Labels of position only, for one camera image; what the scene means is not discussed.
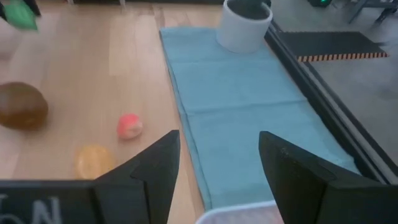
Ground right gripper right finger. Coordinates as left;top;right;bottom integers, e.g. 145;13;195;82
259;131;398;224

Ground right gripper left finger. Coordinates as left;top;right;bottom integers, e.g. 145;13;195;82
91;129;182;224

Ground green toy cucumber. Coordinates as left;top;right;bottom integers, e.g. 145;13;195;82
2;0;40;31

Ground tan toy potato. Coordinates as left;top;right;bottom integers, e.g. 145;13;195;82
74;144;116;180

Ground pink toy peach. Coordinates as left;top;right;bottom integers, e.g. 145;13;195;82
116;113;144;140

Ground brown toy kiwi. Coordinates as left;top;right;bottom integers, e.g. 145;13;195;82
0;82;49;131

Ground white perforated plastic basket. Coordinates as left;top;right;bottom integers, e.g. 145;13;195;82
195;200;285;224

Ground light blue cloth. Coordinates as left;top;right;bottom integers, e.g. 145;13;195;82
159;26;361;211

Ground black hazard-striped floor mat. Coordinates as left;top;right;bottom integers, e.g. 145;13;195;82
276;30;389;63

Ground plant in white pot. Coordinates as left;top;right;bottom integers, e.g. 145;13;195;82
216;0;274;54

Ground black aluminium table frame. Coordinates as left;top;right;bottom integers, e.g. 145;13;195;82
71;0;398;184

